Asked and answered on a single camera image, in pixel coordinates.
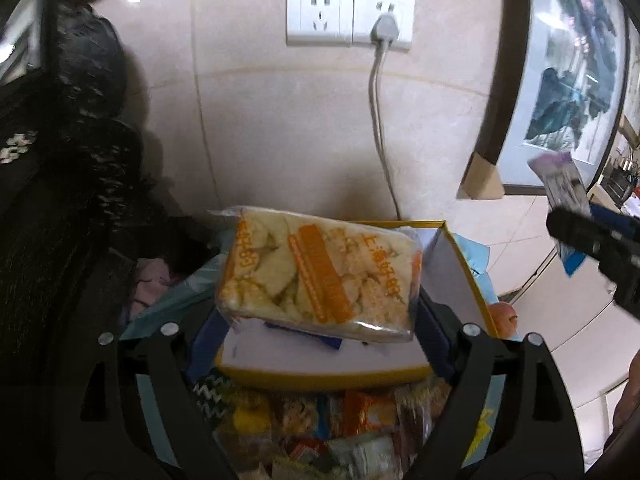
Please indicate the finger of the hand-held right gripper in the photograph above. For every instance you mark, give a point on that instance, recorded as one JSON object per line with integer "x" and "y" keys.
{"x": 617, "y": 220}
{"x": 590, "y": 242}

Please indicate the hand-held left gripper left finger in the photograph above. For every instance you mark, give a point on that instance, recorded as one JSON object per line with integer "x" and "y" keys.
{"x": 202, "y": 355}

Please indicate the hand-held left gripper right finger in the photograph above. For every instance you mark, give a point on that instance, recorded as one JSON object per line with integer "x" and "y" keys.
{"x": 440, "y": 345}

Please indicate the purple white snack packet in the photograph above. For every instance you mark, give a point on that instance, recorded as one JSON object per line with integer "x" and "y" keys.
{"x": 560, "y": 180}

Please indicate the yellow cardboard box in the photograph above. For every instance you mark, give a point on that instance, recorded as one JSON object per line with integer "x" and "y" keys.
{"x": 325, "y": 360}

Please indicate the pile of assorted snack packets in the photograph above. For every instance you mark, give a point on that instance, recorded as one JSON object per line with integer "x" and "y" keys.
{"x": 310, "y": 425}

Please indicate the orange print bread packet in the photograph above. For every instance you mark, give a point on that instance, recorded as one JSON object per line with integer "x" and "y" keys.
{"x": 310, "y": 270}

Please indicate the person's right forearm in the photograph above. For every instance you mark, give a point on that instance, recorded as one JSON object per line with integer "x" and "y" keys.
{"x": 627, "y": 410}

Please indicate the light blue tablecloth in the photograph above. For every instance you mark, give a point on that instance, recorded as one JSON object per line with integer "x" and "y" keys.
{"x": 170, "y": 300}

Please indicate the red apple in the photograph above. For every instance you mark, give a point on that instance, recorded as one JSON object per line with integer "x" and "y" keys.
{"x": 504, "y": 319}

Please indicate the cardboard corner protector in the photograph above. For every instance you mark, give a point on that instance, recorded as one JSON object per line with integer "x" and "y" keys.
{"x": 480, "y": 180}

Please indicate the framed blue ink painting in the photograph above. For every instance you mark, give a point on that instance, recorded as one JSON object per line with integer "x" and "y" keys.
{"x": 565, "y": 60}

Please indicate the dark carved wooden furniture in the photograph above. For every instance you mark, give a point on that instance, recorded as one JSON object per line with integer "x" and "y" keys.
{"x": 75, "y": 185}

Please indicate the white power plug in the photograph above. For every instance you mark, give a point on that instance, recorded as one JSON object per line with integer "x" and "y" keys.
{"x": 384, "y": 30}

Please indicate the white wall socket with plug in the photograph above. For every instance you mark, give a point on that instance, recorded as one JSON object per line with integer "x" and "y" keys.
{"x": 400, "y": 10}

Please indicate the empty white wall socket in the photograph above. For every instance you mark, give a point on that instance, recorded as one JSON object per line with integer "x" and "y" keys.
{"x": 319, "y": 12}

